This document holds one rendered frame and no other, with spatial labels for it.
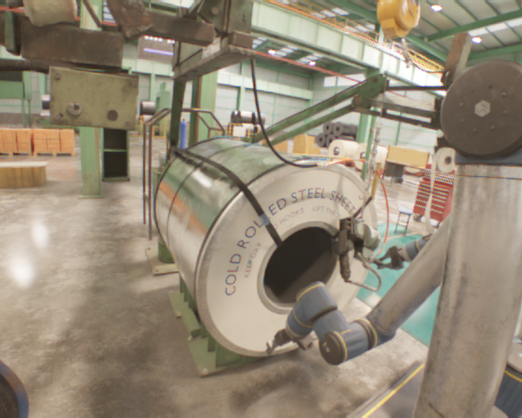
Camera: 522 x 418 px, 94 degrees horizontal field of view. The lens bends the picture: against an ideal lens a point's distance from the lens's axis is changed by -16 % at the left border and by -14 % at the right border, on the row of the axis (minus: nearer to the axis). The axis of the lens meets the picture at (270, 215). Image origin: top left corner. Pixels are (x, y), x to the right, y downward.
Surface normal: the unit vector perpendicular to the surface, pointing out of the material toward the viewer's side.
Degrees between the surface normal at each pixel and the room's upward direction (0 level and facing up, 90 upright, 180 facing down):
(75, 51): 90
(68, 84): 89
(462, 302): 90
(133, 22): 90
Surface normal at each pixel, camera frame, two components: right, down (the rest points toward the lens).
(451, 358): -0.83, 0.07
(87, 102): 0.50, 0.30
